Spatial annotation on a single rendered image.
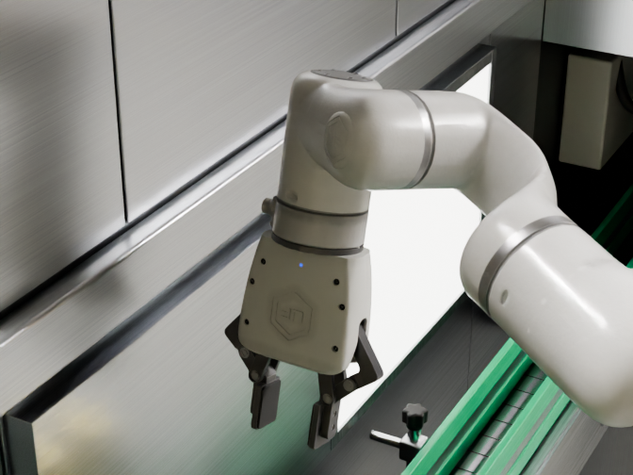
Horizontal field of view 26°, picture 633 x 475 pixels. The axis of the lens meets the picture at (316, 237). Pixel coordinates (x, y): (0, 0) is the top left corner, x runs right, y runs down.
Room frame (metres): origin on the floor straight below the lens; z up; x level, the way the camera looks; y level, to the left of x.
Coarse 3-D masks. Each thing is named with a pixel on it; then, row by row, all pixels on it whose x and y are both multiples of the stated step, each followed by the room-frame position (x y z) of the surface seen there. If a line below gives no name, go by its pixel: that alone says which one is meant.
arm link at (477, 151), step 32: (416, 96) 0.94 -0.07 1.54; (448, 96) 0.95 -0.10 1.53; (448, 128) 0.92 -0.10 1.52; (480, 128) 0.94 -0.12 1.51; (512, 128) 0.93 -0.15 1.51; (448, 160) 0.91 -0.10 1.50; (480, 160) 0.93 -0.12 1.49; (512, 160) 0.91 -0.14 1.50; (544, 160) 0.89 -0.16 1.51; (480, 192) 0.93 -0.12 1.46; (512, 192) 0.89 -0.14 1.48; (544, 192) 0.83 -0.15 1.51; (480, 224) 0.80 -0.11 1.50; (512, 224) 0.79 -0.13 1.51; (544, 224) 0.78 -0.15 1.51; (480, 256) 0.78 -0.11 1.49; (480, 288) 0.77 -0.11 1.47
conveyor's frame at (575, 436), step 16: (576, 416) 1.45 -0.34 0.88; (560, 432) 1.41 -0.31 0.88; (576, 432) 1.45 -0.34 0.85; (592, 432) 1.52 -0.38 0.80; (544, 448) 1.38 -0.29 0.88; (560, 448) 1.40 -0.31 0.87; (576, 448) 1.46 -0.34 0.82; (592, 448) 1.53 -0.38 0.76; (528, 464) 1.35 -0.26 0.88; (544, 464) 1.35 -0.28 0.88; (560, 464) 1.40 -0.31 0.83; (576, 464) 1.47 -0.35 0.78
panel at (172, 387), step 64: (128, 320) 0.97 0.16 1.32; (192, 320) 1.02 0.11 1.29; (64, 384) 0.88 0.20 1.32; (128, 384) 0.93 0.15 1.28; (192, 384) 1.01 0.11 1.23; (384, 384) 1.36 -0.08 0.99; (64, 448) 0.86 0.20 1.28; (128, 448) 0.93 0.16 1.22; (192, 448) 1.01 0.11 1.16; (256, 448) 1.10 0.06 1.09; (320, 448) 1.22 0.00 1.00
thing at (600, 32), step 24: (552, 0) 1.84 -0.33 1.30; (576, 0) 1.83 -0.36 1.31; (600, 0) 1.81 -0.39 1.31; (624, 0) 1.79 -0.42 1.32; (552, 24) 1.84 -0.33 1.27; (576, 24) 1.82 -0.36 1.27; (600, 24) 1.81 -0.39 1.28; (624, 24) 1.79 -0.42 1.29; (600, 48) 1.81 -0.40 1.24; (624, 48) 1.79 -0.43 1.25
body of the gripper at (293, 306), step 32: (256, 256) 0.96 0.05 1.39; (288, 256) 0.95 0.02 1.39; (320, 256) 0.94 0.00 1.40; (352, 256) 0.94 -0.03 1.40; (256, 288) 0.95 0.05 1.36; (288, 288) 0.94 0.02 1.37; (320, 288) 0.93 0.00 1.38; (352, 288) 0.92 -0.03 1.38; (256, 320) 0.95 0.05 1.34; (288, 320) 0.93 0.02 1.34; (320, 320) 0.92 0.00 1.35; (352, 320) 0.92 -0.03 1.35; (256, 352) 0.94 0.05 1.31; (288, 352) 0.92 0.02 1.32; (320, 352) 0.91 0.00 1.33; (352, 352) 0.92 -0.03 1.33
